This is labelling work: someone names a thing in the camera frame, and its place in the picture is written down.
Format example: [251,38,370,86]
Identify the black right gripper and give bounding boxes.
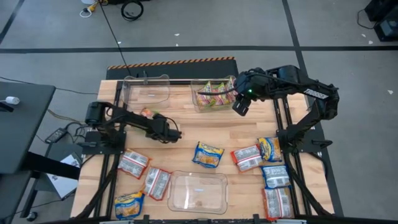
[197,68,261,105]

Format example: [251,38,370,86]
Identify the green Maruchan noodle pack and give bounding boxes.
[139,107,160,119]
[195,80,214,108]
[211,82,228,106]
[224,75,239,103]

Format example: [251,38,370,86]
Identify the blue Maruchan noodle pack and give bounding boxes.
[259,164,292,189]
[114,191,146,220]
[192,141,225,169]
[257,136,283,163]

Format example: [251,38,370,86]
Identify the orange Maruchan noodle pack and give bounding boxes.
[262,187,294,222]
[117,148,152,180]
[229,144,264,173]
[142,167,172,202]

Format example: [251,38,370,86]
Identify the clear plastic bin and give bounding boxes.
[167,170,229,215]
[190,74,239,113]
[122,73,171,110]

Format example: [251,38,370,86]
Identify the black hazard-striped floor mat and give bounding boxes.
[106,56,239,80]

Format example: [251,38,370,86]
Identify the black power adapter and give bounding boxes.
[44,127,68,144]

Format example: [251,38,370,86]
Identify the grey box with white label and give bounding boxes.
[34,153,82,201]

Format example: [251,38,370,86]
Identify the dark grey desk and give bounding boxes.
[0,81,82,224]

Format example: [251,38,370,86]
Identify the black equipment box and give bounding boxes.
[363,0,398,43]

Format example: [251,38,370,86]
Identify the black aluminium rig frame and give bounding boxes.
[74,70,343,224]

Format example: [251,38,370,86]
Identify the long black floor cable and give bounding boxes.
[98,0,133,77]

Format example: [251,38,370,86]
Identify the coiled black cable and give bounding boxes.
[120,0,145,22]

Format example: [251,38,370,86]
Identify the yellow plug with white cable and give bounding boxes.
[79,0,102,19]

